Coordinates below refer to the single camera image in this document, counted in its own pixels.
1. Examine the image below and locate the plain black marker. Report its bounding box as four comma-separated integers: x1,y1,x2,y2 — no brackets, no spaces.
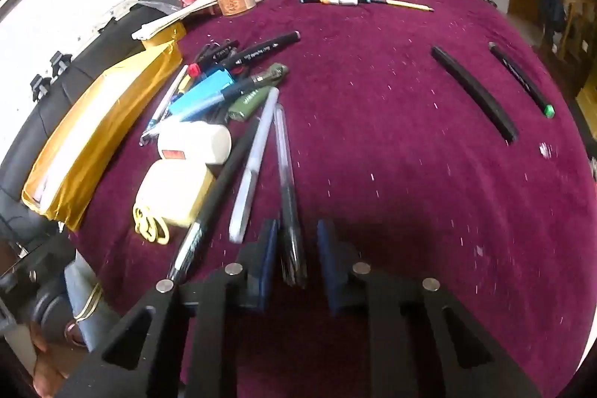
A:
430,46,519,143

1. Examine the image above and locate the blue battery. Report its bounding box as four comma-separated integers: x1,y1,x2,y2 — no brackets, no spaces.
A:
169,68,234,115

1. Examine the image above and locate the black sofa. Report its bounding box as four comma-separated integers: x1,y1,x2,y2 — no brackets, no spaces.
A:
0,0,187,240

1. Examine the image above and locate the clear pen black tip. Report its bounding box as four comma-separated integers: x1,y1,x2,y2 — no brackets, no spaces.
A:
273,103,309,289

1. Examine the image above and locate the white pen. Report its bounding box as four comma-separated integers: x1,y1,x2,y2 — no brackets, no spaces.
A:
228,87,281,244

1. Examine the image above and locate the black marker pink cap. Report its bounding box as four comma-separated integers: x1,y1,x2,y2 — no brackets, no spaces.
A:
205,39,241,65

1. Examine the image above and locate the black marker green cap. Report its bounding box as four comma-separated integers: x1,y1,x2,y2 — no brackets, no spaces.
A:
488,42,556,119

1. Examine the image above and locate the clear pen silver tip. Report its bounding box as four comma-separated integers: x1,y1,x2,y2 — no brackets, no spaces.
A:
139,65,188,147

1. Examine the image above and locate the white bottle red label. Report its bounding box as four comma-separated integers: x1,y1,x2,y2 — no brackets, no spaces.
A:
157,121,232,166

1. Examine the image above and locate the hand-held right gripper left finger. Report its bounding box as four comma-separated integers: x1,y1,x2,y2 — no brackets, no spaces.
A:
56,218,281,398

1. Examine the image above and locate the black strap buckle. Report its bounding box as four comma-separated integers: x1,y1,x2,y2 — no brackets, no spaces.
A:
49,50,72,77
29,74,51,98

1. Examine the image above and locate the yellow tape roll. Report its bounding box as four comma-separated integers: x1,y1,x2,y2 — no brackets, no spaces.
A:
141,22,186,50

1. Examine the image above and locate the long black pen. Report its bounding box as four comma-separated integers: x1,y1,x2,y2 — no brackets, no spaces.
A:
165,116,261,284

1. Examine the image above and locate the yellow toy keychain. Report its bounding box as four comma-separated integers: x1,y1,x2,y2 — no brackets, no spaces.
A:
133,159,216,246

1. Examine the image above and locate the stack of booklets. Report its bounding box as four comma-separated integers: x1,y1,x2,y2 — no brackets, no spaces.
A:
131,0,220,41

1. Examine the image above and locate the wooden stair railing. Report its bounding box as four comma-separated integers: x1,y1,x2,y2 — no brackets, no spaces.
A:
557,0,597,100

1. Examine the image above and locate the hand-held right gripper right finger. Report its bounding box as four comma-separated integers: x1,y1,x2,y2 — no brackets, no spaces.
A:
317,218,544,398

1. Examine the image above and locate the person's jeans leg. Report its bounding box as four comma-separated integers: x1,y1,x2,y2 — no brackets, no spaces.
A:
63,256,119,350

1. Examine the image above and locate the clear plastic bag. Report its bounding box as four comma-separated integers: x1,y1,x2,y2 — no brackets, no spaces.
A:
140,0,184,14

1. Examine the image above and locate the yellow taped white box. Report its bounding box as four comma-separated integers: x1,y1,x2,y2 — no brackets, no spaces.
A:
21,41,184,232

